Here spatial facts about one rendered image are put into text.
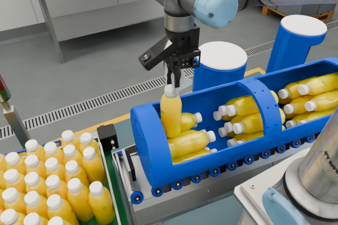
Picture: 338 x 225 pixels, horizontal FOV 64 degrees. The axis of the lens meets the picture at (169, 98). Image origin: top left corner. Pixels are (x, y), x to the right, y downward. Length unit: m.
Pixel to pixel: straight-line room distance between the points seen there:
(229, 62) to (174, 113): 0.69
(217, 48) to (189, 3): 1.00
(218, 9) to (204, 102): 0.63
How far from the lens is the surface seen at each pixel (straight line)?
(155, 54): 0.70
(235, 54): 1.53
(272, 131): 0.99
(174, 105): 0.82
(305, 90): 1.19
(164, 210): 1.09
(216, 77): 1.44
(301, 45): 1.91
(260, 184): 0.82
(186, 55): 0.72
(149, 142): 0.81
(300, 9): 4.22
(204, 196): 1.12
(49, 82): 3.24
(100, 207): 0.93
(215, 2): 0.54
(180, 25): 0.67
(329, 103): 1.22
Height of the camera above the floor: 1.84
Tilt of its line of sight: 42 degrees down
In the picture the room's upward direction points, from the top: straight up
